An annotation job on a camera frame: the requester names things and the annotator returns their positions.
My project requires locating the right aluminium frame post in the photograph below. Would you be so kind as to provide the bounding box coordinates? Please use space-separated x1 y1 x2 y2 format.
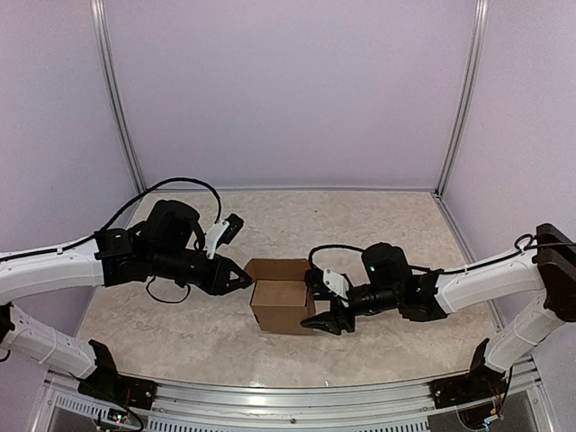
435 0 490 201

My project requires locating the left aluminium frame post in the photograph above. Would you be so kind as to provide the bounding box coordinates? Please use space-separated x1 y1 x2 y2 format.
90 0 146 193

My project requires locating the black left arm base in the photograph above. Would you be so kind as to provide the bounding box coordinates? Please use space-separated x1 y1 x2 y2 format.
78 339 158 410

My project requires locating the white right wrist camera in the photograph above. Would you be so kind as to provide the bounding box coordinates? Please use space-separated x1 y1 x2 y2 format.
304 268 351 307

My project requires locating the brown cardboard box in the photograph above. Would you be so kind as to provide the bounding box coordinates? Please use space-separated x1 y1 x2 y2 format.
245 258 316 336

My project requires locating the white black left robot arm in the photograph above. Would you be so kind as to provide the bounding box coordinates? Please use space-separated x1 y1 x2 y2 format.
1 200 252 401

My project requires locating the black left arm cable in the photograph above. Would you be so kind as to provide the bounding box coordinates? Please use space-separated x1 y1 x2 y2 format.
0 176 224 305

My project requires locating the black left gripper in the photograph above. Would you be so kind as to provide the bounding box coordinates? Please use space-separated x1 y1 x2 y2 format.
150 247 253 297

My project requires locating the aluminium frame post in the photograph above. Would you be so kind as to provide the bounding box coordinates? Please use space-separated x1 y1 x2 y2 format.
90 0 146 193
435 0 490 201

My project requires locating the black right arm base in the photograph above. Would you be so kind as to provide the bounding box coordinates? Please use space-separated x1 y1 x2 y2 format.
428 338 507 409

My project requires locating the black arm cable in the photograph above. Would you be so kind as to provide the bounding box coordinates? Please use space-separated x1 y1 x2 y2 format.
308 232 576 280
0 176 224 305

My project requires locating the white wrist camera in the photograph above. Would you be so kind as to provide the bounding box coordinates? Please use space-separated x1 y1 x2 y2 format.
203 213 244 259
304 268 351 307

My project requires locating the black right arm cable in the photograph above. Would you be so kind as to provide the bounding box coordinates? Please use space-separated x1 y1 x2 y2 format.
308 232 576 280

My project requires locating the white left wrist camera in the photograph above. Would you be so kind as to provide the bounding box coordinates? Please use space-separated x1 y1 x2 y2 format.
203 213 244 259

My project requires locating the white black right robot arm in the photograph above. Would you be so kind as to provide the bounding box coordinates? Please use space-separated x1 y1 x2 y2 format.
301 223 575 400

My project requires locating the front aluminium frame rail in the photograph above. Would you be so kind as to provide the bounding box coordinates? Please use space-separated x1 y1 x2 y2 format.
30 357 560 431

